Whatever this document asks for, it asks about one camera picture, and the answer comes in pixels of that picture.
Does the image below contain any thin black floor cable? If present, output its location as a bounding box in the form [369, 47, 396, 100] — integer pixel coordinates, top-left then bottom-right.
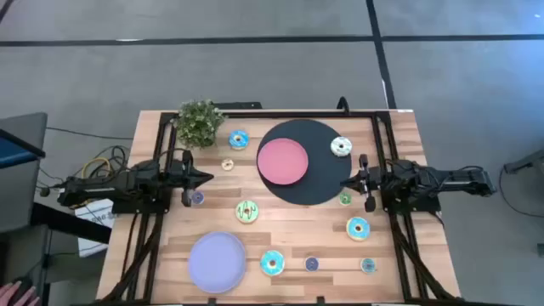
[497, 164, 544, 218]
[45, 126, 135, 141]

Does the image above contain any yellow cable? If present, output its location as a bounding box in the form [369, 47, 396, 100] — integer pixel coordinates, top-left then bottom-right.
[80, 156, 112, 179]

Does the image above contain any lavender plate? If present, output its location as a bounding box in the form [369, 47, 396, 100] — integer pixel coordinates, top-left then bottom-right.
[187, 230, 247, 295]

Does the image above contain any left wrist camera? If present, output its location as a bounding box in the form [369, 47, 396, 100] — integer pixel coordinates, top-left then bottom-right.
[168, 165, 185, 189]

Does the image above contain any black desk beam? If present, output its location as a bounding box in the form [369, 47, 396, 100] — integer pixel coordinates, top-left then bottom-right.
[30, 201, 113, 246]

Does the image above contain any person's hand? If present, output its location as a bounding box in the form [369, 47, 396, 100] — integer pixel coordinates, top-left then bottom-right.
[0, 280, 42, 306]

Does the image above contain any white printed paper sheet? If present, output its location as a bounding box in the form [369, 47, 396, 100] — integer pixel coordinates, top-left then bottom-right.
[75, 198, 116, 258]

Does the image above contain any black aluminium table frame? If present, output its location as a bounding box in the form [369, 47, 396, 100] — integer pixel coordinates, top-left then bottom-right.
[99, 109, 460, 306]

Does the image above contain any grey side desk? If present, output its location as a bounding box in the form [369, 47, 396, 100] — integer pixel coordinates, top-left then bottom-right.
[0, 111, 48, 234]

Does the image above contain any white sprinkled donut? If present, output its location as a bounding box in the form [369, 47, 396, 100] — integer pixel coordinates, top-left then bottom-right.
[330, 135, 354, 158]

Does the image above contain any black round mat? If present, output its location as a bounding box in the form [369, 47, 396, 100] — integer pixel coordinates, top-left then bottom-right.
[256, 118, 354, 207]

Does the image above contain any black computer mouse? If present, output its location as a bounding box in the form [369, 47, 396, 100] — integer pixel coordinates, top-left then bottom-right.
[12, 275, 35, 294]

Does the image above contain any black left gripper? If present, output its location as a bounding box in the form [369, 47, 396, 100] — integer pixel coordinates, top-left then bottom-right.
[180, 150, 215, 208]

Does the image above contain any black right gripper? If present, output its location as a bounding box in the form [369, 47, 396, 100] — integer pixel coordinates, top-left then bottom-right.
[339, 153, 377, 213]

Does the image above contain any green chocolate-drizzled donut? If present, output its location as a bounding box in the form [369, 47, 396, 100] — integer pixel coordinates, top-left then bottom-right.
[235, 199, 260, 225]

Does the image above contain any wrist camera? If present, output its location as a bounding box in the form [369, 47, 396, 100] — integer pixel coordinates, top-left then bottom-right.
[368, 166, 386, 191]
[168, 165, 185, 189]

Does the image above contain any pink plate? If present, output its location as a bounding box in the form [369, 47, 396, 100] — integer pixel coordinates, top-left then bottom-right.
[256, 137, 310, 186]

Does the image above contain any grey furniture leg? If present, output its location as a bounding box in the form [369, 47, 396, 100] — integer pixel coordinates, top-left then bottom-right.
[503, 148, 544, 175]

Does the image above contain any turquoise frosted donut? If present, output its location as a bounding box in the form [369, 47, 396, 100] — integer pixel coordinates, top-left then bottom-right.
[259, 249, 286, 277]

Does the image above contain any blue frosted donut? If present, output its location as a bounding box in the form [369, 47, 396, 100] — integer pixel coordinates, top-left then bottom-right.
[229, 129, 250, 151]
[345, 215, 371, 242]

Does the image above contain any potted green plant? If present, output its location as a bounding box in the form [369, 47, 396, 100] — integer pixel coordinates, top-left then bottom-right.
[173, 99, 226, 150]

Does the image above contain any black bar device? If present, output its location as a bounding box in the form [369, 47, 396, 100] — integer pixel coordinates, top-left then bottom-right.
[212, 101, 264, 111]

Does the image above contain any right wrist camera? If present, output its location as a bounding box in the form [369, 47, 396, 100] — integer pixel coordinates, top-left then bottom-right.
[368, 166, 386, 191]

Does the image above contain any laptop with blue screen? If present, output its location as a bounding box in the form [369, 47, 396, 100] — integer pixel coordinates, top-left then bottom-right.
[0, 128, 47, 170]

